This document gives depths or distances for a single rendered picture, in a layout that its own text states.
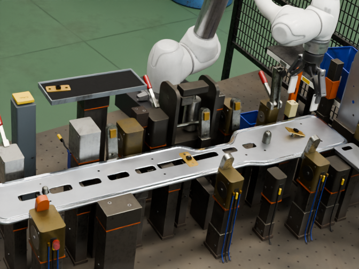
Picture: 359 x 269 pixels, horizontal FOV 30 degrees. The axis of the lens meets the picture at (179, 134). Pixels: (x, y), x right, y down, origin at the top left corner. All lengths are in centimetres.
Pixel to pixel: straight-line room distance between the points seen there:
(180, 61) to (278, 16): 81
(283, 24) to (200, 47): 88
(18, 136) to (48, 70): 261
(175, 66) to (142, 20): 296
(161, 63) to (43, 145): 62
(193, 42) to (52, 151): 79
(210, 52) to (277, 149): 73
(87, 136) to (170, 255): 53
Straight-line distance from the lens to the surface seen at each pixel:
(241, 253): 249
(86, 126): 230
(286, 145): 256
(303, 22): 225
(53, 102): 233
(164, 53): 294
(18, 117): 236
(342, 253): 262
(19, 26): 565
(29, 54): 520
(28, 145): 244
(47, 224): 197
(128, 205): 210
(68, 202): 215
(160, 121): 243
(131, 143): 237
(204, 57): 307
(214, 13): 295
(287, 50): 324
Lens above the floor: 236
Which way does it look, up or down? 33 degrees down
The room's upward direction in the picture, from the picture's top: 8 degrees clockwise
